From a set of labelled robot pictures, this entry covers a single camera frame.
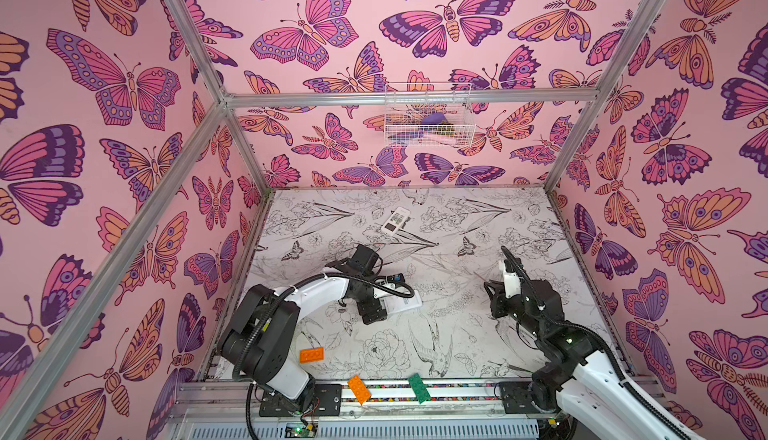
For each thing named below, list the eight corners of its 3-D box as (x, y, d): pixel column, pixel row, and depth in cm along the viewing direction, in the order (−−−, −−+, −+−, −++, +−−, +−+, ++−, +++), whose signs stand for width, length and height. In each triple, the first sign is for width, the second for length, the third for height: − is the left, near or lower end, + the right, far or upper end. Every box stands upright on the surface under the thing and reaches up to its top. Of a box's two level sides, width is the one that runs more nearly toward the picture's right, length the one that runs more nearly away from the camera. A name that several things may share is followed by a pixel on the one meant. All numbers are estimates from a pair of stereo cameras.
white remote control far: (381, 230, 110) (381, 226, 109) (397, 208, 117) (397, 205, 115) (394, 236, 108) (394, 232, 107) (410, 213, 115) (410, 210, 114)
